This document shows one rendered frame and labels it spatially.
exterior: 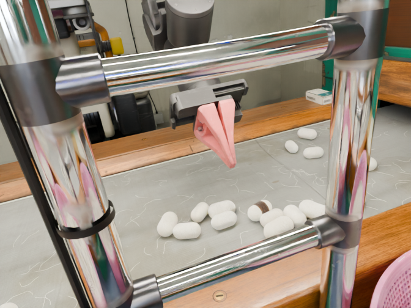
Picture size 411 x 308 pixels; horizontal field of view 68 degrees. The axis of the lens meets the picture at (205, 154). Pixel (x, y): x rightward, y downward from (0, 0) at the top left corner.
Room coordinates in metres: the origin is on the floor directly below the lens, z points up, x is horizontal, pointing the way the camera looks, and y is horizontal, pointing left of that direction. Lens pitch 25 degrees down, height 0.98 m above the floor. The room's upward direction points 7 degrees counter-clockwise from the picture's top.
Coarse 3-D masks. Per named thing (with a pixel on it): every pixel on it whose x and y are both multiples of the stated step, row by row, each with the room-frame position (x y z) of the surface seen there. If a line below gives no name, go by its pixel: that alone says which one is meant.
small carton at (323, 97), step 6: (312, 90) 0.68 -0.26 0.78; (318, 90) 0.68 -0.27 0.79; (324, 90) 0.67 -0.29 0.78; (306, 96) 0.68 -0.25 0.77; (312, 96) 0.66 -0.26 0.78; (318, 96) 0.64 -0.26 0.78; (324, 96) 0.63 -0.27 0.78; (330, 96) 0.64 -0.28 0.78; (318, 102) 0.64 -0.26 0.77; (324, 102) 0.63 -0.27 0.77; (330, 102) 0.64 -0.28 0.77
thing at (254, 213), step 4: (264, 200) 0.31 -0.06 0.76; (268, 204) 0.31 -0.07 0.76; (252, 208) 0.30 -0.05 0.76; (256, 208) 0.30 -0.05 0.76; (248, 212) 0.30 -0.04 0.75; (252, 212) 0.30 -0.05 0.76; (256, 212) 0.30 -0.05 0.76; (260, 212) 0.30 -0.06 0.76; (248, 216) 0.30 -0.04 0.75; (252, 216) 0.30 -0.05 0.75; (256, 216) 0.29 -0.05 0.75; (260, 216) 0.29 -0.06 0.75; (252, 220) 0.30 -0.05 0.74; (256, 220) 0.29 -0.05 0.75
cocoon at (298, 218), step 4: (284, 208) 0.30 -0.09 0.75; (288, 208) 0.29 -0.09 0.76; (292, 208) 0.29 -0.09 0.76; (296, 208) 0.29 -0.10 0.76; (284, 212) 0.29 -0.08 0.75; (288, 212) 0.29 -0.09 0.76; (292, 212) 0.29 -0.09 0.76; (296, 212) 0.28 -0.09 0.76; (300, 212) 0.28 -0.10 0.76; (288, 216) 0.29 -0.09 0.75; (292, 216) 0.28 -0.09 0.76; (296, 216) 0.28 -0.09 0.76; (300, 216) 0.28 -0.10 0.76; (304, 216) 0.28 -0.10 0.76; (292, 220) 0.28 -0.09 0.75; (296, 220) 0.28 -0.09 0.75; (300, 220) 0.27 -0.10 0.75; (304, 220) 0.27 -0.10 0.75; (296, 224) 0.27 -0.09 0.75; (300, 224) 0.27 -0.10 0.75
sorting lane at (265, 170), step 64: (320, 128) 0.56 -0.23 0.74; (384, 128) 0.52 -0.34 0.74; (128, 192) 0.41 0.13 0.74; (192, 192) 0.38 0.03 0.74; (256, 192) 0.36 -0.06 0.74; (320, 192) 0.34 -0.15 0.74; (384, 192) 0.32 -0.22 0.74; (0, 256) 0.30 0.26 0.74; (128, 256) 0.27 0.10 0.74; (192, 256) 0.26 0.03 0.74
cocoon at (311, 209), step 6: (300, 204) 0.30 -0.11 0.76; (306, 204) 0.29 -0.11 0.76; (312, 204) 0.29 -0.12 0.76; (318, 204) 0.29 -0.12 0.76; (300, 210) 0.29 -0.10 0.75; (306, 210) 0.29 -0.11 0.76; (312, 210) 0.29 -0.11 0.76; (318, 210) 0.28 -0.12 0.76; (324, 210) 0.28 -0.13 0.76; (306, 216) 0.29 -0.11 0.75; (312, 216) 0.28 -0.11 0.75
